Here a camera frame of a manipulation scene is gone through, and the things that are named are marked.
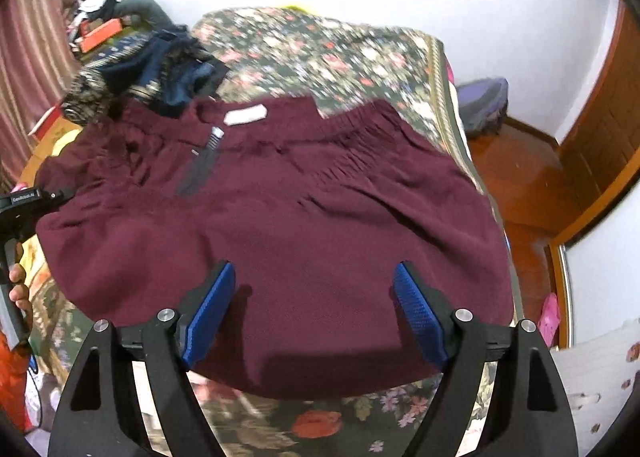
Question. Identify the red box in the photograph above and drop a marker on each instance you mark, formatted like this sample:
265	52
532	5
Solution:
45	122

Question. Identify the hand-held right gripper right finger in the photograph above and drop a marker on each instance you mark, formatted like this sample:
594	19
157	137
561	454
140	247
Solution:
420	312

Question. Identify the maroon button shirt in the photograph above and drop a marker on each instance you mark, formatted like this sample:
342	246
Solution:
300	247

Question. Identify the navy patterned sweater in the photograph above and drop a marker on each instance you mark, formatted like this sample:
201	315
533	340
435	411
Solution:
85	97

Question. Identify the pink slipper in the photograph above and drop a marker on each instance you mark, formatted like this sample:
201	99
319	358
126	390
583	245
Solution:
549	319

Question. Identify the grey backpack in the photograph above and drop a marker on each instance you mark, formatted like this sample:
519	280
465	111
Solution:
482	104

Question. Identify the floral bed blanket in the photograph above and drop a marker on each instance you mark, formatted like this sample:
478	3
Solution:
310	47

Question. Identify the yellow cloth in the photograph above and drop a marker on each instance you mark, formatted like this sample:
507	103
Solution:
55	149

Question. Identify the striped red curtain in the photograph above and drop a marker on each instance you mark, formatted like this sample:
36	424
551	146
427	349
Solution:
35	47

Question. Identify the white stickered appliance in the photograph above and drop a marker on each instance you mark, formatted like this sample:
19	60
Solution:
600	387

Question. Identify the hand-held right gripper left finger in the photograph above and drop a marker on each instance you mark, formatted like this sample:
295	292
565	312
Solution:
207	312

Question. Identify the orange box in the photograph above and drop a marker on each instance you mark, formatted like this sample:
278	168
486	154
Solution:
100	35

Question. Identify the wooden door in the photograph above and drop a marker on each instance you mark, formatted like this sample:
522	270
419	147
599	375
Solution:
605	137

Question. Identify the person's left hand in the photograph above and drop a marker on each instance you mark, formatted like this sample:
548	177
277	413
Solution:
21	297

